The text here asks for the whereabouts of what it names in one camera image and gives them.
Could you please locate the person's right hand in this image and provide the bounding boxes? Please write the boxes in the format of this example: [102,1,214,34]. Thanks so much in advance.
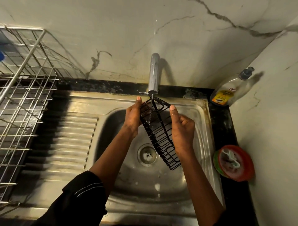
[169,105,196,156]

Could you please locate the metal wire dish rack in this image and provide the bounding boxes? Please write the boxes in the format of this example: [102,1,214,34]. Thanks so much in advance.
[0,26,59,210]

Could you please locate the black wire basket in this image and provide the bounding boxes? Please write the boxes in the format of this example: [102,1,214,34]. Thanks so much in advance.
[139,97,181,170]

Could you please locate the red plastic soap tub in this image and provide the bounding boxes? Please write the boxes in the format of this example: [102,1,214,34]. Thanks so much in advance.
[213,145,255,182]

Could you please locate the person's right forearm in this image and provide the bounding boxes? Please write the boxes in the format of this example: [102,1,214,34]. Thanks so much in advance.
[175,149,233,226]

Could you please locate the person's left forearm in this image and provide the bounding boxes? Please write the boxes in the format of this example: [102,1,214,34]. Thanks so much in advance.
[30,127,138,226]

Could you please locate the stainless steel sink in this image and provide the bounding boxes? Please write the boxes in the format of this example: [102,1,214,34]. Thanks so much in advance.
[0,91,226,226]

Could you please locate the clear dish soap bottle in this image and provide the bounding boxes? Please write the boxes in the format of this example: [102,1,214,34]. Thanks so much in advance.
[210,67,255,107]

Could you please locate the sink drain strainer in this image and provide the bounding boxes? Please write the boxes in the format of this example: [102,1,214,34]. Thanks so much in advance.
[137,144,158,167]

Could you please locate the grey metal faucet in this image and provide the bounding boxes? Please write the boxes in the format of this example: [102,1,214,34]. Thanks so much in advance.
[139,53,160,95]

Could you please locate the person's left hand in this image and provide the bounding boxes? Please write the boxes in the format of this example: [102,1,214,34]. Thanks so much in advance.
[122,96,143,138]

